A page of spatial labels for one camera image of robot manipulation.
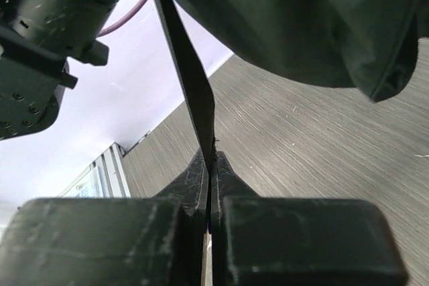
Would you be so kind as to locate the aluminium frame rail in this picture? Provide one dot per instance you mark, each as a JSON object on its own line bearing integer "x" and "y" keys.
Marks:
{"x": 103, "y": 178}

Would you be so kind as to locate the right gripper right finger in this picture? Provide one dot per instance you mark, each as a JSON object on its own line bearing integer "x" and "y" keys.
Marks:
{"x": 297, "y": 241}

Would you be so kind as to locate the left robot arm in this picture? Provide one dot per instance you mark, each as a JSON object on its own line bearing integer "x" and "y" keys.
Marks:
{"x": 37, "y": 39}

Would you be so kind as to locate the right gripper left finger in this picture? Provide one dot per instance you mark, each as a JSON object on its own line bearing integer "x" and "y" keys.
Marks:
{"x": 111, "y": 241}

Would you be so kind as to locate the black folding umbrella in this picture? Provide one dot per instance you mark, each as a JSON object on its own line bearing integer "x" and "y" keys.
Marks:
{"x": 371, "y": 45}

